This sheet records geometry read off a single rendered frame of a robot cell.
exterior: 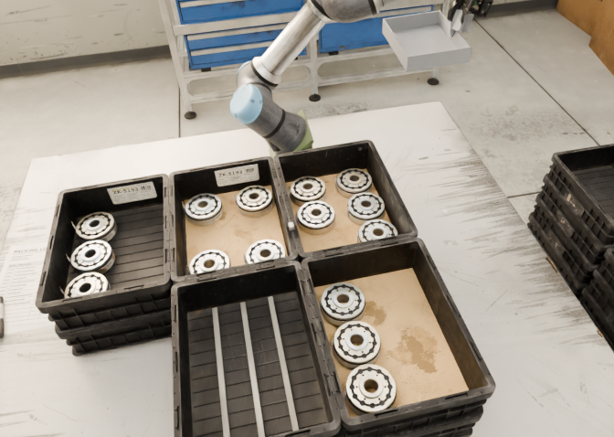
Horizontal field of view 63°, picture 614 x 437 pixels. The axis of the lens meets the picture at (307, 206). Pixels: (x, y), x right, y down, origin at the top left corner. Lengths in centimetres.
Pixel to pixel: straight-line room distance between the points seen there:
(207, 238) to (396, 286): 52
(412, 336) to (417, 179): 70
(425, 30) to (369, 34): 147
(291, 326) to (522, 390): 56
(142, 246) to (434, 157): 103
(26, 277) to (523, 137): 265
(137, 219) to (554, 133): 254
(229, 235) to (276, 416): 52
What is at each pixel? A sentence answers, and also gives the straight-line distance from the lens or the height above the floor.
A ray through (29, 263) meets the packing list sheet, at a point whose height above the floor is 70.
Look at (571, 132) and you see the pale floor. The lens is 339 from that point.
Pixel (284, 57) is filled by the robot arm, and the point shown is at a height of 107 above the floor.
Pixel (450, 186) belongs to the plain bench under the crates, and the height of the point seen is 70.
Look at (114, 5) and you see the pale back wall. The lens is 403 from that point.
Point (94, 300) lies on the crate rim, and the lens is 124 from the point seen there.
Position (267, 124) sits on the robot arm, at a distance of 161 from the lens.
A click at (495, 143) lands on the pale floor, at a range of 314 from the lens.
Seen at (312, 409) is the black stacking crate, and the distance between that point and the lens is 110.
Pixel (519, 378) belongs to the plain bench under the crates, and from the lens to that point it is 134.
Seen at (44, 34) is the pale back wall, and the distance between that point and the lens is 421.
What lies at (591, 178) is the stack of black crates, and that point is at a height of 49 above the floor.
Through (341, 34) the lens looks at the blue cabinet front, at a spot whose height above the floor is 43.
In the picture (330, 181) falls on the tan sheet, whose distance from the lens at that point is 151.
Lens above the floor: 184
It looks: 45 degrees down
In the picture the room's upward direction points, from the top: 3 degrees counter-clockwise
